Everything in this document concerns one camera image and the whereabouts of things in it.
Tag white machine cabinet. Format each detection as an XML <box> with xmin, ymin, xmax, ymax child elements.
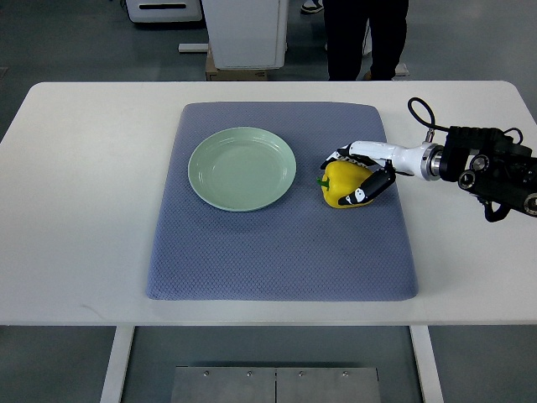
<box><xmin>178</xmin><ymin>0</ymin><xmax>289</xmax><ymax>70</ymax></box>

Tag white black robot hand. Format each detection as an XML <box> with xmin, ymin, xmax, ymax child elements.
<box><xmin>321</xmin><ymin>141</ymin><xmax>443</xmax><ymax>208</ymax></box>

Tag person in dark trousers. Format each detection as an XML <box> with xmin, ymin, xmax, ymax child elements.
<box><xmin>301</xmin><ymin>0</ymin><xmax>409</xmax><ymax>81</ymax></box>

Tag blue grey quilted mat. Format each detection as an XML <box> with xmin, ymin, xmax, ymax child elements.
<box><xmin>146</xmin><ymin>102</ymin><xmax>419</xmax><ymax>301</ymax></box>

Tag white table leg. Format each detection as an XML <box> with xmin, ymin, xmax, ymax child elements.
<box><xmin>100</xmin><ymin>326</ymin><xmax>134</xmax><ymax>403</ymax></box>
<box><xmin>409</xmin><ymin>325</ymin><xmax>444</xmax><ymax>403</ymax></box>

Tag white device with slot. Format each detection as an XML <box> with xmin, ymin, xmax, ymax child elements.
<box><xmin>125</xmin><ymin>0</ymin><xmax>203</xmax><ymax>24</ymax></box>

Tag metal base plate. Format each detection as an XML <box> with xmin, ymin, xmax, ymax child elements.
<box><xmin>171</xmin><ymin>366</ymin><xmax>381</xmax><ymax>402</ymax></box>

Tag right white table leg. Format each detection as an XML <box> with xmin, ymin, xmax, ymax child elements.
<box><xmin>409</xmin><ymin>325</ymin><xmax>444</xmax><ymax>403</ymax></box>

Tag yellow bell pepper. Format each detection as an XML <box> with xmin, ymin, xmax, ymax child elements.
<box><xmin>317</xmin><ymin>160</ymin><xmax>373</xmax><ymax>209</ymax></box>

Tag cardboard box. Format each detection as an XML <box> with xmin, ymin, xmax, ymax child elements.
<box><xmin>206</xmin><ymin>50</ymin><xmax>268</xmax><ymax>81</ymax></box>

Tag light green plate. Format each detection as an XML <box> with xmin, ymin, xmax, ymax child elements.
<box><xmin>188</xmin><ymin>127</ymin><xmax>297</xmax><ymax>212</ymax></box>

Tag left white table leg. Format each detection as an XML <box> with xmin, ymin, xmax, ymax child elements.
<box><xmin>100</xmin><ymin>326</ymin><xmax>134</xmax><ymax>403</ymax></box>

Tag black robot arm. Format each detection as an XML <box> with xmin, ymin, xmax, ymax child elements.
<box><xmin>407</xmin><ymin>97</ymin><xmax>536</xmax><ymax>222</ymax></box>

